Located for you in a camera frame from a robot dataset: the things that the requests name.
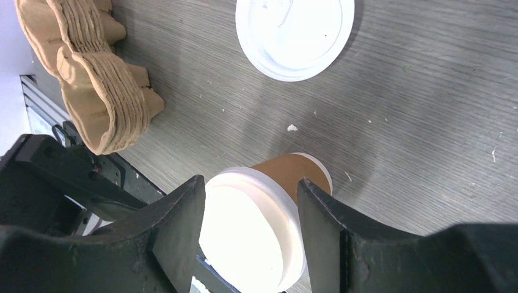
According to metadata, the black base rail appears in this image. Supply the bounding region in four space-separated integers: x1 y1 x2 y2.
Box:
47 121 164 236

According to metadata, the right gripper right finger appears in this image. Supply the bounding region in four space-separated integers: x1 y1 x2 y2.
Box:
297 178 414 292

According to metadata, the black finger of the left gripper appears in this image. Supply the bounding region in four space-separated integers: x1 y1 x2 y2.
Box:
1 134 165 236

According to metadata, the white plastic cup lid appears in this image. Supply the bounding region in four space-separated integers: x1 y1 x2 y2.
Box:
235 0 355 82

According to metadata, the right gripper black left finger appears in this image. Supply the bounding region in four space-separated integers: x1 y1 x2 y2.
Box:
93 175 206 293

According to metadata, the brown pulp cup carrier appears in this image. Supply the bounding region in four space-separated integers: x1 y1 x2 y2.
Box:
15 1 165 155

